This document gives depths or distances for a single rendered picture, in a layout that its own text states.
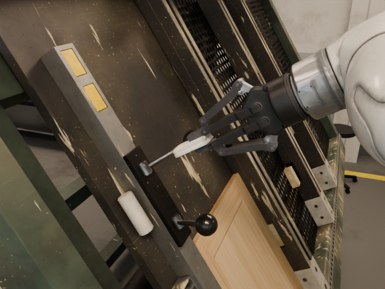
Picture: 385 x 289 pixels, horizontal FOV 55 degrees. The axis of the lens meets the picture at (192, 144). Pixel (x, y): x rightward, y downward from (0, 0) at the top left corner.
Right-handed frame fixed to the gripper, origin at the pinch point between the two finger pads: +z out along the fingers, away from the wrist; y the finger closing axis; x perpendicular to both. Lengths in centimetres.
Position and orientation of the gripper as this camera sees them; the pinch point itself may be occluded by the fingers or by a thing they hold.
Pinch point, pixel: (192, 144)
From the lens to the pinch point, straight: 65.1
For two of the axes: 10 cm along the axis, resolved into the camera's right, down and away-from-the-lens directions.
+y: 5.0, 8.5, 1.6
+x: 3.6, -3.7, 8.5
